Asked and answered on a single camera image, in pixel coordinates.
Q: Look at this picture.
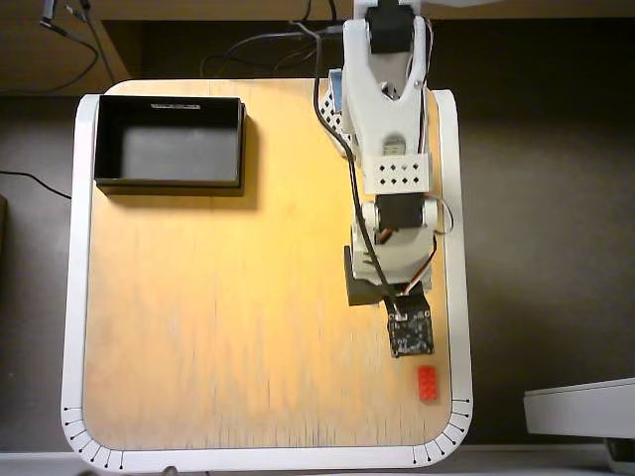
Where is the black rectangular bin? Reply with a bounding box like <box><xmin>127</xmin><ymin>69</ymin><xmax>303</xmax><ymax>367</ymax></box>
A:
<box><xmin>92</xmin><ymin>94</ymin><xmax>248</xmax><ymax>197</ymax></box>

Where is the gray cable plug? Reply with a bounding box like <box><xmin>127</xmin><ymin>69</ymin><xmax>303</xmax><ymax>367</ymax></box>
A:
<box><xmin>39</xmin><ymin>0</ymin><xmax>68</xmax><ymax>36</ymax></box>

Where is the black camera cable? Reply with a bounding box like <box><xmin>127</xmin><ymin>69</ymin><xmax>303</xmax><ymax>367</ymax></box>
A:
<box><xmin>290</xmin><ymin>20</ymin><xmax>406</xmax><ymax>318</ymax></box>

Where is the black device foot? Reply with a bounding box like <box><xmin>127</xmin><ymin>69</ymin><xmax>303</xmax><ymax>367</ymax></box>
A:
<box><xmin>605</xmin><ymin>438</ymin><xmax>635</xmax><ymax>473</ymax></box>

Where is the black wrist camera circuit board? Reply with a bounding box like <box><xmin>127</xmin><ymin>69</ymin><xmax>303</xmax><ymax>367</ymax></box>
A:
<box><xmin>386</xmin><ymin>296</ymin><xmax>436</xmax><ymax>359</ymax></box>

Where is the thin black floor cable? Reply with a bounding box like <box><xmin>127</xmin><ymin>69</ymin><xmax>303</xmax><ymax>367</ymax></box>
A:
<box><xmin>0</xmin><ymin>170</ymin><xmax>73</xmax><ymax>201</ymax></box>

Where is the black power cable bundle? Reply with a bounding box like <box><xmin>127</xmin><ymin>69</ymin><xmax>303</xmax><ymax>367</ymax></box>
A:
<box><xmin>199</xmin><ymin>19</ymin><xmax>343</xmax><ymax>80</ymax></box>

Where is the white servo wire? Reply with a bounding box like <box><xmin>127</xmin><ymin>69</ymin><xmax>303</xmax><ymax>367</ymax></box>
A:
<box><xmin>396</xmin><ymin>197</ymin><xmax>455</xmax><ymax>298</ymax></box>

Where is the straight black cable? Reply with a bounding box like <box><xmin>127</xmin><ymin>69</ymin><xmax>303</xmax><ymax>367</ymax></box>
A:
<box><xmin>78</xmin><ymin>0</ymin><xmax>118</xmax><ymax>85</ymax></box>

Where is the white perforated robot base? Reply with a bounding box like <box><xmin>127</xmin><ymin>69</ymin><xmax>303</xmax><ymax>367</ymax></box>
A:
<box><xmin>319</xmin><ymin>68</ymin><xmax>361</xmax><ymax>160</ymax></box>

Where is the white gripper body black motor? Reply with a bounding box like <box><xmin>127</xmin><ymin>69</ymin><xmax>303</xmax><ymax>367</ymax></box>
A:
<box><xmin>344</xmin><ymin>245</ymin><xmax>433</xmax><ymax>311</ymax></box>

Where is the white table rim frame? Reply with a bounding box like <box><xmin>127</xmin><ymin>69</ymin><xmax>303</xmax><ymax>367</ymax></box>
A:
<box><xmin>60</xmin><ymin>90</ymin><xmax>475</xmax><ymax>472</ymax></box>

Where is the looping black cable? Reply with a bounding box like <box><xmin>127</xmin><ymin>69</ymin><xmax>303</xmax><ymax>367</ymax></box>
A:
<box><xmin>0</xmin><ymin>17</ymin><xmax>100</xmax><ymax>95</ymax></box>

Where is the red lego block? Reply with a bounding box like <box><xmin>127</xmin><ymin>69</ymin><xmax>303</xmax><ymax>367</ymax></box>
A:
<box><xmin>416</xmin><ymin>365</ymin><xmax>442</xmax><ymax>404</ymax></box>

